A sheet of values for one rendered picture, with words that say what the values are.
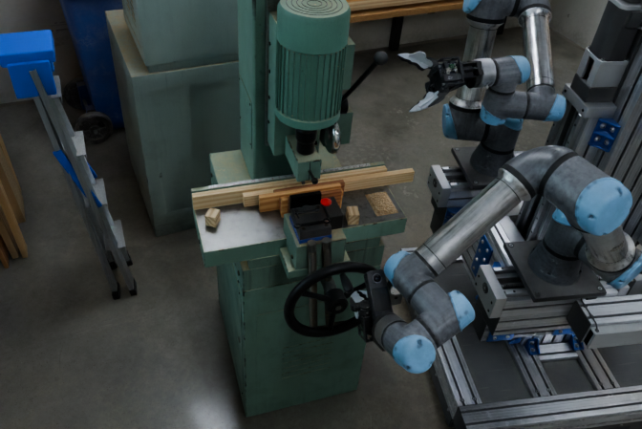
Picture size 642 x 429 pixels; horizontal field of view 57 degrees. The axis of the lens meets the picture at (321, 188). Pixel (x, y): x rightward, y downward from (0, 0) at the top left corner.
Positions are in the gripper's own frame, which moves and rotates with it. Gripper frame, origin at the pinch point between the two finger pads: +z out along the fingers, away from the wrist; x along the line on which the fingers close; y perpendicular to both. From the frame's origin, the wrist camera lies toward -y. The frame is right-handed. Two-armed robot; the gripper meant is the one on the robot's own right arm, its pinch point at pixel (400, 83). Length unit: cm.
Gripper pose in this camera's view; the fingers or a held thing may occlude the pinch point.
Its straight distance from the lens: 156.1
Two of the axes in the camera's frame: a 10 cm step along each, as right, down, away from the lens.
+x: 1.8, 9.8, -1.2
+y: 2.5, -1.6, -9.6
